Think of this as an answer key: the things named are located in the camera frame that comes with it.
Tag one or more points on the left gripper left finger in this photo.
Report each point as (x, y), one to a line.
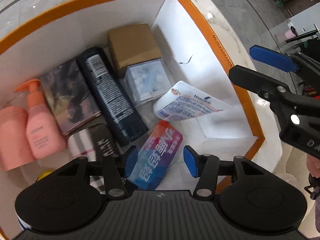
(116, 171)

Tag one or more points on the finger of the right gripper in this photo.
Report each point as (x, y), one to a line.
(303, 66)
(270, 89)

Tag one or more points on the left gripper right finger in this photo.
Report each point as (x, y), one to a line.
(204, 167)

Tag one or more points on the plaid wallet box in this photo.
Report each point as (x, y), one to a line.
(93, 143)

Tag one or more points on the blue red card box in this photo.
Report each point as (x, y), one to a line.
(155, 156)

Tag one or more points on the white lotion tube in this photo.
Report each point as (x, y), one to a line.
(184, 102)

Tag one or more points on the yellow tape measure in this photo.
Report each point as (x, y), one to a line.
(44, 174)

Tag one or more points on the illustrated book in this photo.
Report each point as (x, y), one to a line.
(68, 97)

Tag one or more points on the brown cardboard box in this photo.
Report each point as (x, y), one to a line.
(132, 44)

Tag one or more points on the person's right hand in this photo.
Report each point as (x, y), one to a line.
(313, 166)

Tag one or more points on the pink pump bottle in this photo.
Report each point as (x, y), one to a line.
(42, 131)

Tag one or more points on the pink round bottle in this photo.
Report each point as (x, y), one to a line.
(15, 149)

